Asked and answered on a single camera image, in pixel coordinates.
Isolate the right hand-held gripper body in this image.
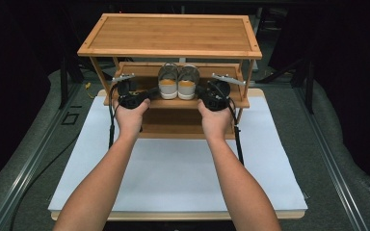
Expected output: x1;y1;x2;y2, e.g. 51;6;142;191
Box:
200;72;248;113

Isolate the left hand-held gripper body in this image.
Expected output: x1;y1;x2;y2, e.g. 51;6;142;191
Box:
110;72;152;111

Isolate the pair of grey sneakers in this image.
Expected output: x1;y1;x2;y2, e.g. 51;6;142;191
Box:
157;63;180;100

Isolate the wooden shoe rack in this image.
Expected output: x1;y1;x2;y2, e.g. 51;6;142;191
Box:
76;13;263;141

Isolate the person's left hand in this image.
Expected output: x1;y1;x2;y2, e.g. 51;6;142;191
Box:
112;97;151;140

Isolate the person's right hand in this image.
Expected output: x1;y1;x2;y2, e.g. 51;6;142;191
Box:
196;98;234;141

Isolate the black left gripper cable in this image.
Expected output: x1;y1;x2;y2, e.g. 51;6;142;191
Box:
9;81;119;231

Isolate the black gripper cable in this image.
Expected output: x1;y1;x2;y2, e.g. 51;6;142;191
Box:
9;81;119;231
225;95;246;167

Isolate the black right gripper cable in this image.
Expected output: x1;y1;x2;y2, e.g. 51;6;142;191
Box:
225;95;246;167

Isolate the black stand post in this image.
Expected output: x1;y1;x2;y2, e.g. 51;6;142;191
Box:
304;60;315;114
59;57;69;110

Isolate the metal floor rail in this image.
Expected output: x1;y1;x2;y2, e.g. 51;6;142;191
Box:
0;84;83;227
293;84;370;231

